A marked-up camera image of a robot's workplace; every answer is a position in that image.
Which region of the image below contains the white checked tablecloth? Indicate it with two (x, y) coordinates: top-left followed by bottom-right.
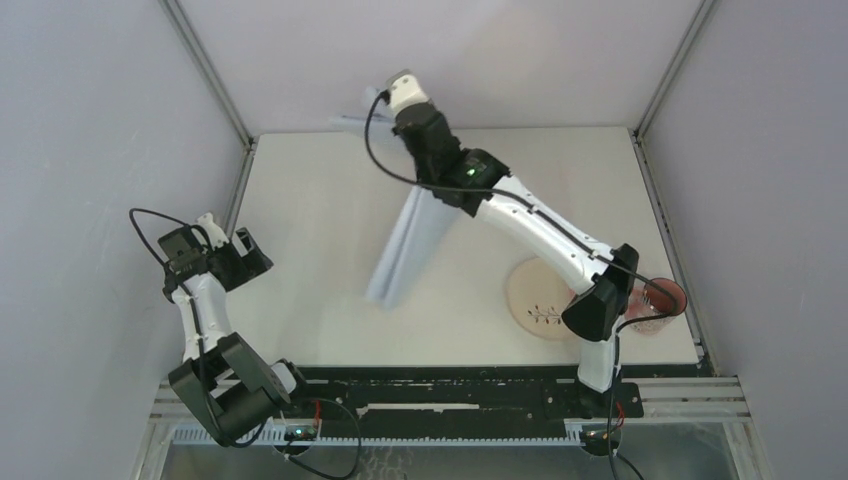
(330, 106), (460, 311)

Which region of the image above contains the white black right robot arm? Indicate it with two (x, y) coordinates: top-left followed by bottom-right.
(392, 101), (639, 416)

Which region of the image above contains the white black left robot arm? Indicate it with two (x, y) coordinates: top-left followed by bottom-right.
(158, 215), (313, 448)

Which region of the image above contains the cream pink branch plate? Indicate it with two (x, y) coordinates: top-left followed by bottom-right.
(505, 258), (577, 342)

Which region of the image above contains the pink patterned mug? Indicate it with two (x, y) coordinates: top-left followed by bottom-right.
(624, 278), (688, 335)

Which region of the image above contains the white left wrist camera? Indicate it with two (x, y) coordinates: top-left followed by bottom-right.
(196, 212), (229, 249)

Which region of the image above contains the white slotted cable duct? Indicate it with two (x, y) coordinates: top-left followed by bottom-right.
(170, 423), (588, 448)

